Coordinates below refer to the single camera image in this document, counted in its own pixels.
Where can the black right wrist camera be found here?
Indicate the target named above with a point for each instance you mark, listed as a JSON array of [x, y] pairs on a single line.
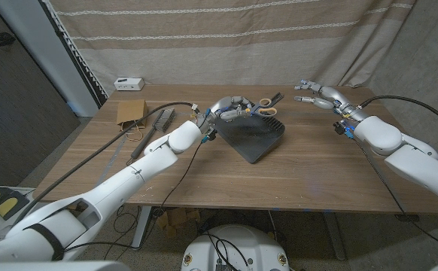
[[340, 128]]

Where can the black hand brush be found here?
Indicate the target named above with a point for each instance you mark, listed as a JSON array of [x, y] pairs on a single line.
[[165, 119]]

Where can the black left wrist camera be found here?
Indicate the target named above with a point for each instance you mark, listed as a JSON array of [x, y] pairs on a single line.
[[209, 135]]

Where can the black plastic dustpan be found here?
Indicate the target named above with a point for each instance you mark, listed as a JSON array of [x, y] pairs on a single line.
[[251, 137]]

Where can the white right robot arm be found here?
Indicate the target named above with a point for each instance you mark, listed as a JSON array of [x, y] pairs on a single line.
[[414, 158]]

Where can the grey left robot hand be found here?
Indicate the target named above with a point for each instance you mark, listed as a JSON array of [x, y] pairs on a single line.
[[221, 105]]

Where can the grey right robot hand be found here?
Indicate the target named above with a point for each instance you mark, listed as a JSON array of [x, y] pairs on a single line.
[[333, 96]]

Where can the black strip with white trim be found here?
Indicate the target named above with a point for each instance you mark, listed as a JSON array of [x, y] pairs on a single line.
[[79, 60]]

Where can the beige striped curtain backdrop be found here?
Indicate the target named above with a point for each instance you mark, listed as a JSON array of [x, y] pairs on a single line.
[[222, 49]]

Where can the grey table leg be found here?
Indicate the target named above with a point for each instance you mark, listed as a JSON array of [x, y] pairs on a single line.
[[333, 233]]

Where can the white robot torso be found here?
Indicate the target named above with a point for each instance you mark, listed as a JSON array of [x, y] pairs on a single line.
[[238, 244]]

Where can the white table leg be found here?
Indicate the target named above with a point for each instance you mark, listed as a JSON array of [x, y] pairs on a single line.
[[142, 229]]

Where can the brown paper bag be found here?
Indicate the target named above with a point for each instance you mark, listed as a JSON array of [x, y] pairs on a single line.
[[131, 111]]

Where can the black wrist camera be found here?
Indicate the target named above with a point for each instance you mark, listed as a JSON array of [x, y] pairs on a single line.
[[340, 128], [209, 135]]

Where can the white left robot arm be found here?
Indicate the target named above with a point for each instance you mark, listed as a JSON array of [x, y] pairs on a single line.
[[121, 188]]

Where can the brown cardboard scraps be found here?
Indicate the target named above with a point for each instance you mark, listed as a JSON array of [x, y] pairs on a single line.
[[177, 218]]

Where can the white power strip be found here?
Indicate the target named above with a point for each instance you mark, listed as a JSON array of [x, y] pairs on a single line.
[[128, 83]]

